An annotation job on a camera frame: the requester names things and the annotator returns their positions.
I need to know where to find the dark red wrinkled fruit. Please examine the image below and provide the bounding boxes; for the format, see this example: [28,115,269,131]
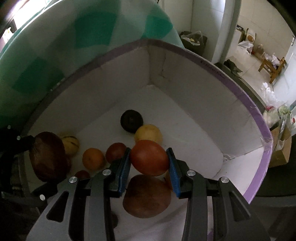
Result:
[29,132,70,182]

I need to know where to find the small mandarin orange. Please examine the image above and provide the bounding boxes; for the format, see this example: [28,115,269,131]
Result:
[82,148,106,171]

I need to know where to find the large red apple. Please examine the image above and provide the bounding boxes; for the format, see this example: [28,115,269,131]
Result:
[122,175,171,218]

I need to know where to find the striped yellow pepino melon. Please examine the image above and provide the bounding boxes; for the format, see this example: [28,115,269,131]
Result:
[61,136,80,156]

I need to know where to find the red tomato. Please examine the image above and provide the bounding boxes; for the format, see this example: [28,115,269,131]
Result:
[105,143,126,164]
[130,140,169,176]

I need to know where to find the black round fruit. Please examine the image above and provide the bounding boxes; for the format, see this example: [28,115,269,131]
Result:
[120,109,144,134]

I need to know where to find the yellow round fruit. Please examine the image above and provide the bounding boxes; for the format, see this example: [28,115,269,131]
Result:
[134,124,163,145]

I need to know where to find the white foam box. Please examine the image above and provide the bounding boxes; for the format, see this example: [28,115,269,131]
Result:
[23,39,274,241]

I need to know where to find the wooden stool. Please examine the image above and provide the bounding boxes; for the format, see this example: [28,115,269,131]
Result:
[258,57,286,84]

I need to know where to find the green checkered tablecloth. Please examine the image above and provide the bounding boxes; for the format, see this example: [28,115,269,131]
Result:
[1,1,183,126]

